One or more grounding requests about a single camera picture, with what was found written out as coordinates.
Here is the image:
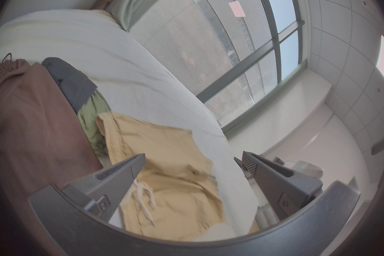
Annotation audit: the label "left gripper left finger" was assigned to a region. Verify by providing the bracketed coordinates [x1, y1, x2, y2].
[62, 153, 146, 218]

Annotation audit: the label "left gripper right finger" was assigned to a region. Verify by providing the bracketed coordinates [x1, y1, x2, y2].
[234, 151, 323, 218]

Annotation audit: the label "bed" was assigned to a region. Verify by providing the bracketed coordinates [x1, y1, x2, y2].
[0, 0, 261, 242]

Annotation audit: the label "green garment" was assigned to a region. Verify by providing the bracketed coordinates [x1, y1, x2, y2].
[77, 90, 114, 158]

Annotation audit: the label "tan shorts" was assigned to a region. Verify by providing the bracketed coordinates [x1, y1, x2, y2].
[95, 112, 226, 242]

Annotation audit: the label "brown garment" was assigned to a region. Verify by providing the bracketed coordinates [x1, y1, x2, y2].
[0, 59, 104, 219]

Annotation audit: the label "dark grey garment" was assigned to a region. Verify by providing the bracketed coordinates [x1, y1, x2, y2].
[42, 57, 98, 114]

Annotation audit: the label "window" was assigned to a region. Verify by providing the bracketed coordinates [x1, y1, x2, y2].
[106, 0, 312, 134]

